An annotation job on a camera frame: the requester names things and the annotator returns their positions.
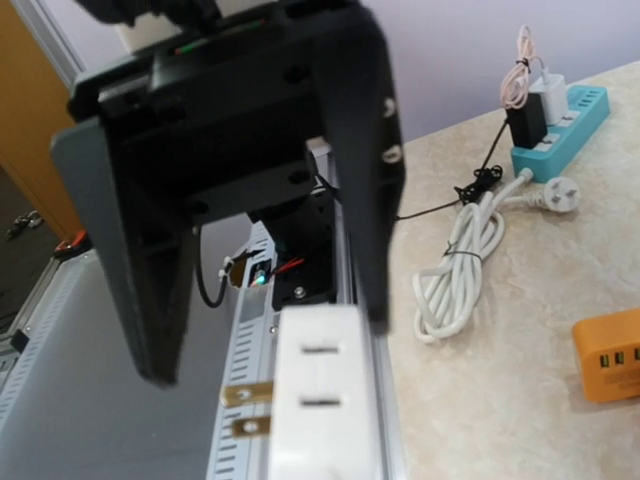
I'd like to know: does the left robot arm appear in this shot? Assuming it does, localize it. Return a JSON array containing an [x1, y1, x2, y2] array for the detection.
[[51, 1, 406, 386]]

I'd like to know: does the teal power strip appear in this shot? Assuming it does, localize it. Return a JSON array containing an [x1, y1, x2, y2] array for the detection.
[[511, 85, 610, 183]]

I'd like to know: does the orange USB socket block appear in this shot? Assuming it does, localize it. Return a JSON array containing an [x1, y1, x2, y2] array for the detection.
[[571, 308, 639, 403]]

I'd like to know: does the white charger with pink cable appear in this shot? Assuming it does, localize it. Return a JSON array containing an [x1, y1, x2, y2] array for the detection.
[[500, 25, 569, 126]]

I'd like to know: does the white strip power cable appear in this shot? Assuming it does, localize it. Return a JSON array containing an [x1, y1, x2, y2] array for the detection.
[[412, 167, 581, 345]]

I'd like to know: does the white plug adapter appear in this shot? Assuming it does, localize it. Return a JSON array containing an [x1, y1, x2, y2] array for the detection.
[[220, 304, 383, 479]]

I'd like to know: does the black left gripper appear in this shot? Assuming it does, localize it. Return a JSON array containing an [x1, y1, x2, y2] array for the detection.
[[51, 1, 405, 388]]

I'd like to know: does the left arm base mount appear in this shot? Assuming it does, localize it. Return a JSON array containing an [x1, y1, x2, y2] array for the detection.
[[248, 189, 336, 311]]

